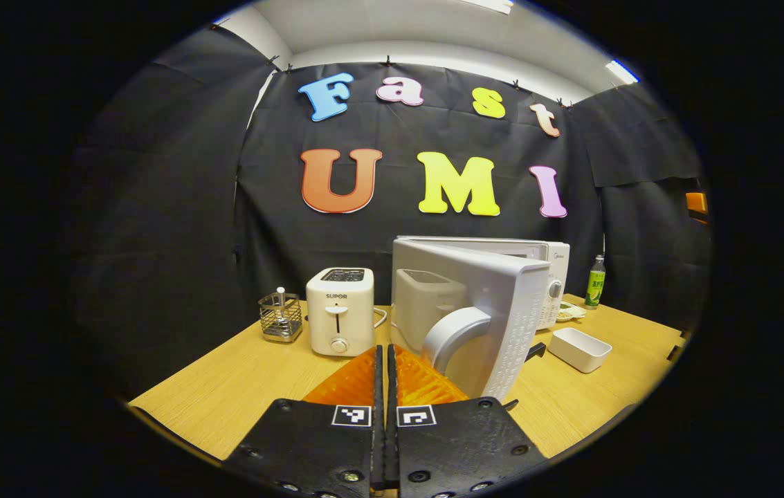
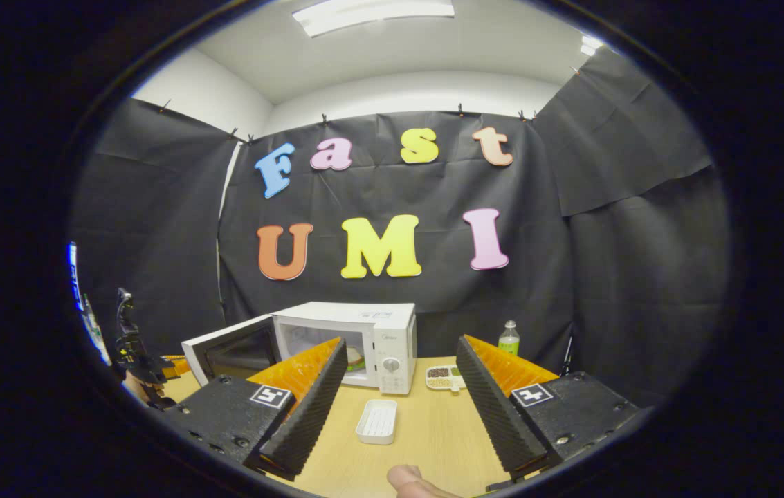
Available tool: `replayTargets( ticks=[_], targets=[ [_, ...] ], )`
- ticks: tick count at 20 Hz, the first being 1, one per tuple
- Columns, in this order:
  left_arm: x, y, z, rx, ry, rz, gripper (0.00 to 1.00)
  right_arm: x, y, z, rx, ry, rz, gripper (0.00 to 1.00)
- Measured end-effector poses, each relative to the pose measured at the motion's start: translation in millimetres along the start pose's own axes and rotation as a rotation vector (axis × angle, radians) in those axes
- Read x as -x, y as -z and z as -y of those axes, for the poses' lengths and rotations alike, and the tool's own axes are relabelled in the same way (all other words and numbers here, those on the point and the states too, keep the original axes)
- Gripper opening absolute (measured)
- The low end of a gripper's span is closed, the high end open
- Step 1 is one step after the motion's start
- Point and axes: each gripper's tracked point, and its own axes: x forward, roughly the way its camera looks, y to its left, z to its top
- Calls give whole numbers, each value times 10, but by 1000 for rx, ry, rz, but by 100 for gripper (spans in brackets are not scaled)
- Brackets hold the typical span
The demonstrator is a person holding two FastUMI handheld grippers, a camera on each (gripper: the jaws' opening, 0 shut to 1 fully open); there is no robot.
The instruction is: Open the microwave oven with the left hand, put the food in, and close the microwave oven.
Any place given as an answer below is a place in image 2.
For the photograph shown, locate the long ceiling light panel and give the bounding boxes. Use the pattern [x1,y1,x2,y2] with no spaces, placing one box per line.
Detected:
[293,0,455,37]

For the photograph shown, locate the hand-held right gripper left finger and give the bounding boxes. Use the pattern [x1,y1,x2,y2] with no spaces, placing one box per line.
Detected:
[163,337,349,481]

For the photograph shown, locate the white microwave oven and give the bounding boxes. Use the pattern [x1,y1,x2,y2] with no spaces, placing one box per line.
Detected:
[181,302,418,396]

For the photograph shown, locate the white rectangular tray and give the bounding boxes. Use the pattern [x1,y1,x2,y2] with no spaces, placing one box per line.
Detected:
[356,399,398,445]

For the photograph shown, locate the white divided snack dish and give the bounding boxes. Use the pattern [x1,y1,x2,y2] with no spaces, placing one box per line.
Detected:
[425,365,467,394]

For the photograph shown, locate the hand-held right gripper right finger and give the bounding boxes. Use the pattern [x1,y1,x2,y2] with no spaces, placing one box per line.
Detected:
[456,335,641,478]

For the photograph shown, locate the green drink bottle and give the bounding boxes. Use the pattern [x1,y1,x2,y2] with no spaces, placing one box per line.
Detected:
[498,320,521,357]

